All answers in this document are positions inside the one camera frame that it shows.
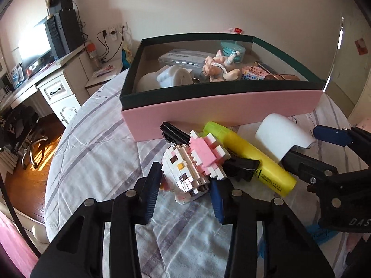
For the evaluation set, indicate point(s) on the blue gold slim box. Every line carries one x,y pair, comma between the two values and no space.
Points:
265,67

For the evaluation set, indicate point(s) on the black speaker tower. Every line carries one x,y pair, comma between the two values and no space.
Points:
63,32

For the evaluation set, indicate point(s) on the blue snack bag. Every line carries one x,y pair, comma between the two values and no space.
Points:
126,56

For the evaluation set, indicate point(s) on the pink white block figure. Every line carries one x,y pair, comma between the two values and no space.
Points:
181,175

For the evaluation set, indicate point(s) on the black hair claw clip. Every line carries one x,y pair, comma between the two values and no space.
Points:
209,154

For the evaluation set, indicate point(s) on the teal round container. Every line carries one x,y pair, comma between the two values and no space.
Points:
230,48

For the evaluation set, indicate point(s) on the pink card pack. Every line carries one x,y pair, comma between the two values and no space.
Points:
253,73

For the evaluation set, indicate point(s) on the white plastic adapter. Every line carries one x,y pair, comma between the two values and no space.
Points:
277,135

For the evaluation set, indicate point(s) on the striped white tablecloth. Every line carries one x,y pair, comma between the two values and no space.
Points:
98,158

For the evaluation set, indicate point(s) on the pink green storage box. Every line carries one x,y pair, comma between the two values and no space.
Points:
230,103

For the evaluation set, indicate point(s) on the black office chair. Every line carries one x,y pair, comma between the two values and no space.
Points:
20,131

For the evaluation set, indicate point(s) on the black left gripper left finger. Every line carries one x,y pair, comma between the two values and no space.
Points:
77,249

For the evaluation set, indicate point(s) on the wall power socket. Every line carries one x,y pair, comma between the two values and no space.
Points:
115,31

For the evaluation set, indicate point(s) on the pink pig doll figure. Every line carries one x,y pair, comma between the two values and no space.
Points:
221,68

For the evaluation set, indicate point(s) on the black computer monitor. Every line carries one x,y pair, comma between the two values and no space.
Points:
34,48

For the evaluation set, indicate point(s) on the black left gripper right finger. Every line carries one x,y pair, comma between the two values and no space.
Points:
290,251

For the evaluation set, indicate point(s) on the orange capped bottle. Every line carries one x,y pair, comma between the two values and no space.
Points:
92,53

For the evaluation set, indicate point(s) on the rose gold box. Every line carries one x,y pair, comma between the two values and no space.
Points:
277,76

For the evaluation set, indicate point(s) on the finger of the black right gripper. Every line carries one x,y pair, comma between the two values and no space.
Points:
342,137
308,169

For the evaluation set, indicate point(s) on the white desk with drawers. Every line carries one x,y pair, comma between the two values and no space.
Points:
62,85

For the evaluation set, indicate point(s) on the red toy box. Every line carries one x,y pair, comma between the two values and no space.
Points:
235,30

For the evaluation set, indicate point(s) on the yellow highlighter marker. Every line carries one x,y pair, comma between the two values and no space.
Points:
268,172

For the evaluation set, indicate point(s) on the black white low cabinet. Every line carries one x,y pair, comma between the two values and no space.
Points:
102,76

